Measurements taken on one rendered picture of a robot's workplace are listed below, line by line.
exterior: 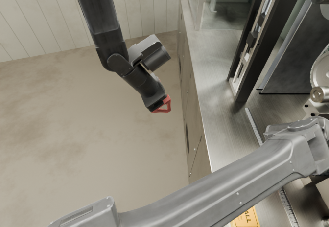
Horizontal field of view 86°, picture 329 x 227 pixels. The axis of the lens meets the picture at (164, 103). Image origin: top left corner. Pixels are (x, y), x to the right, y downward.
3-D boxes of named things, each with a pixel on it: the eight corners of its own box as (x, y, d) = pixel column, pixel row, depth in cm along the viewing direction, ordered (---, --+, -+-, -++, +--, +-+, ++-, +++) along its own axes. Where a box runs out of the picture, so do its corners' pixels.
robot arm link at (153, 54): (97, 41, 40) (103, 62, 35) (137, 8, 38) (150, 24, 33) (129, 72, 49) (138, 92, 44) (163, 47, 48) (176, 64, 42)
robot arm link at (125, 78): (112, 64, 44) (117, 78, 40) (134, 47, 43) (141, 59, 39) (129, 80, 49) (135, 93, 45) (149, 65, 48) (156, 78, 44)
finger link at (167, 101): (171, 95, 58) (157, 79, 51) (180, 110, 54) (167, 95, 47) (155, 106, 59) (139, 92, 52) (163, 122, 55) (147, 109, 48)
